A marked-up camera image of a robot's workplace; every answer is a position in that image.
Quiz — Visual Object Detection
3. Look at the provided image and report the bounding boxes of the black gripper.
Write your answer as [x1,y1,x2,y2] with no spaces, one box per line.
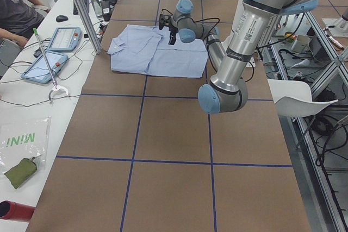
[168,25,178,45]

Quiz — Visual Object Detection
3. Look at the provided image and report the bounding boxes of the light blue striped shirt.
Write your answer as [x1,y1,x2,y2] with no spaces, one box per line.
[107,24,208,78]

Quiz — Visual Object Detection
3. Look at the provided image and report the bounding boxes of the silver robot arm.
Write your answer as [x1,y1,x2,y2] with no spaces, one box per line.
[168,0,319,114]

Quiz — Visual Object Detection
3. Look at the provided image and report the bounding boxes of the black keyboard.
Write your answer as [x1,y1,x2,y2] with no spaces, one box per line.
[73,0,90,15]

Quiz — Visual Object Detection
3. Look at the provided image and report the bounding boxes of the far teach pendant tablet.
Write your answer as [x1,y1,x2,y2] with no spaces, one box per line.
[47,27,82,52]

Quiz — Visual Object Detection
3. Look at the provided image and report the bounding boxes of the teach pendant tablet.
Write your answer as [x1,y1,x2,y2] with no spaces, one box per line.
[21,51,68,84]
[47,27,82,52]

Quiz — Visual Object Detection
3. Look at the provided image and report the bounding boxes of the black computer mouse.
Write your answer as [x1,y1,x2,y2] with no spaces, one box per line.
[55,15,69,23]

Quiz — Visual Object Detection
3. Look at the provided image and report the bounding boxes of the brown paper table mat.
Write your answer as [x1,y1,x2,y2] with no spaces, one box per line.
[26,0,313,232]

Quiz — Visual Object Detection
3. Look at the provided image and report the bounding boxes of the green reacher grabber stick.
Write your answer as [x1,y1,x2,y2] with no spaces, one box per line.
[33,28,69,104]

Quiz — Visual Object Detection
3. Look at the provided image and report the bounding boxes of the small black phone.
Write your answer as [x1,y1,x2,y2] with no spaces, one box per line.
[33,49,42,58]

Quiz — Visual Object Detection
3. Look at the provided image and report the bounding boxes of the near teach pendant tablet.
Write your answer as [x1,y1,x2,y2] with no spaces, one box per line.
[21,51,68,84]

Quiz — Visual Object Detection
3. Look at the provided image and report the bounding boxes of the seated person grey shirt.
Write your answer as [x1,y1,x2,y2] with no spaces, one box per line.
[1,0,44,47]

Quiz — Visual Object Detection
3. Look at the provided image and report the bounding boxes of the clear plastic bag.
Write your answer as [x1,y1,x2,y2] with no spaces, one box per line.
[1,116,51,178]

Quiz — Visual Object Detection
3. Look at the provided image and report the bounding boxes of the green fabric pouch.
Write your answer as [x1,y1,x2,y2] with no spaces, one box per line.
[4,158,38,189]

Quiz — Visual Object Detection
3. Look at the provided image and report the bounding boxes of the red cylinder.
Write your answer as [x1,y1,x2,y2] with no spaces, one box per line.
[1,200,35,222]

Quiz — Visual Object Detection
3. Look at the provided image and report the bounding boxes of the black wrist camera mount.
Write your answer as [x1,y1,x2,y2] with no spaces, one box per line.
[159,9,173,30]

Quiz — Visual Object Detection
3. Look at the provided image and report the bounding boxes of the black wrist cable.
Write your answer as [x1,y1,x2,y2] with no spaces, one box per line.
[192,17,221,30]

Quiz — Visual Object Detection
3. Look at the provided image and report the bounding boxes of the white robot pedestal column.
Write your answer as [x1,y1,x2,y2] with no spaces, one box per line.
[222,10,246,56]

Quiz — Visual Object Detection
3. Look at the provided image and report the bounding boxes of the aluminium frame post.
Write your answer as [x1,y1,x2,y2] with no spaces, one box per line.
[73,0,101,54]

